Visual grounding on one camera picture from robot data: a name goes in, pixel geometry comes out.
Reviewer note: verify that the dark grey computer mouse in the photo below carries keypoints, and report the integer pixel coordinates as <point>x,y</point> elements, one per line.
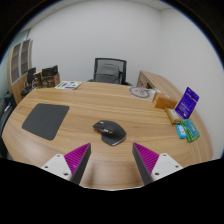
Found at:
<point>110,132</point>

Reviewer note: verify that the small black chair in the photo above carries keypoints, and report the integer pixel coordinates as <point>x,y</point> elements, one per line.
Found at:
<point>30,75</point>

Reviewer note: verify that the large black chair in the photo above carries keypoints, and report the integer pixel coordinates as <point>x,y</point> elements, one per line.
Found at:
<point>6,113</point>

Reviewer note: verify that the black mesh office chair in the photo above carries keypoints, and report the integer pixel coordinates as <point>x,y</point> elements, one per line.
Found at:
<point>100,61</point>

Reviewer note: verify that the white green leaflet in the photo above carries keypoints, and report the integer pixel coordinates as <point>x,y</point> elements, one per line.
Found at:
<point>68,85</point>

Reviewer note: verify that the dark grey mouse pad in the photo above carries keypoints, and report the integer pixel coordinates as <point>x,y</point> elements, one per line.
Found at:
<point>45,120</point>

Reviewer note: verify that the small brown box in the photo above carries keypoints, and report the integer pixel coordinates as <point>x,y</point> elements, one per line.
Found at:
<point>37,79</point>

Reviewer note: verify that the dark brown box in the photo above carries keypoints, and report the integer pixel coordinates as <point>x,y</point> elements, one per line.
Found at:
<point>51,81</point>

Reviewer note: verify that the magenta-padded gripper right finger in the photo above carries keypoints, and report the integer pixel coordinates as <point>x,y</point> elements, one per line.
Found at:
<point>148,160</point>

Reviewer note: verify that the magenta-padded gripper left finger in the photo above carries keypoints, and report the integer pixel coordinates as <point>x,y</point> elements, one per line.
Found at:
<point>76,159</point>

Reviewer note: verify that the grey backpack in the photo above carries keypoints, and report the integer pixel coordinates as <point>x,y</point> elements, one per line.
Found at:
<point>107,74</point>

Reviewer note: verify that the small blue packet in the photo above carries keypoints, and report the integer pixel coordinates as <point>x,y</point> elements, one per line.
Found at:
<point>181,131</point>

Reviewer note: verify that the orange-brown cardboard box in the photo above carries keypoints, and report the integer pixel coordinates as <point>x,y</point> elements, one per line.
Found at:
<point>165,101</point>

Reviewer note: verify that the small tan labelled box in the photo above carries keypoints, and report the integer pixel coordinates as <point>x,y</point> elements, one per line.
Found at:
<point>173,116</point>

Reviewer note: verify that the green packet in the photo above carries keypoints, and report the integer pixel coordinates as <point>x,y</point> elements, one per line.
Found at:
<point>191,130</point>

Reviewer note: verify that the black box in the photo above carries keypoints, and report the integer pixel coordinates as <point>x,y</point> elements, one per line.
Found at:
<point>50,70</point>

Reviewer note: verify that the purple card package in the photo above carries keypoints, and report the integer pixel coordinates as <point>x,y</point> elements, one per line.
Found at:
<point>187,102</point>

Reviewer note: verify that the wooden shelf unit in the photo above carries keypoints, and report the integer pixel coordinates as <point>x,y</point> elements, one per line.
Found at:
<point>16,81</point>

